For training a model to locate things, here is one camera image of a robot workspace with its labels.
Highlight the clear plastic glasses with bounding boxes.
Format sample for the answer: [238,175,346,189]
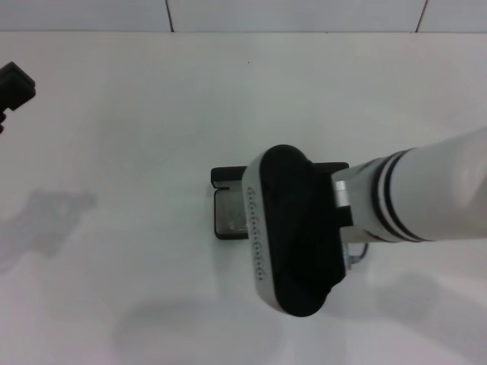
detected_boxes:
[226,208,250,233]

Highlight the black glasses case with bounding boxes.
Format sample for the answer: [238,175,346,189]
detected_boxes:
[211,161,350,240]

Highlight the clear right plug connector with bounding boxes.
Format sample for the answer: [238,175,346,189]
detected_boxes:
[344,246,361,269]

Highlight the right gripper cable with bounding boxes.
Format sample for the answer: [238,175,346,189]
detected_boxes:
[352,241,370,263]

